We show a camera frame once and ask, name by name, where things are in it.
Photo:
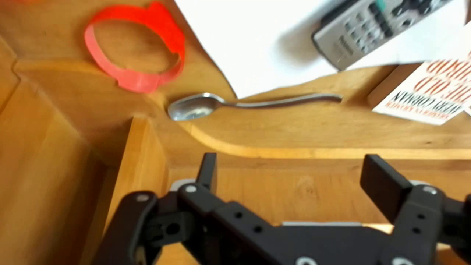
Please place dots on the white paperback book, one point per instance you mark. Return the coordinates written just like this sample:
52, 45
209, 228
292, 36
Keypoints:
431, 94

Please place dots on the wide wooden desk drawer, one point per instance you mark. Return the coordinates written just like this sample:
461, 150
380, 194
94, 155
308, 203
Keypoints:
141, 167

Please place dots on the white paper sheet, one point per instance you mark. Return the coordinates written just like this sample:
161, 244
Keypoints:
255, 45

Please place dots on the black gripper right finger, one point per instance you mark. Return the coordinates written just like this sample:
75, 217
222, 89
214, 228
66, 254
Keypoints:
421, 226

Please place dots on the metal spoon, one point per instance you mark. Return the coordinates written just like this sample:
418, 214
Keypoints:
191, 107

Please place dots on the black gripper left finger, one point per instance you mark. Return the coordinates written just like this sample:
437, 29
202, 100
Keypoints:
141, 226

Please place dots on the grey remote control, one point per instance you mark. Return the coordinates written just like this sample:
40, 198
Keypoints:
353, 35

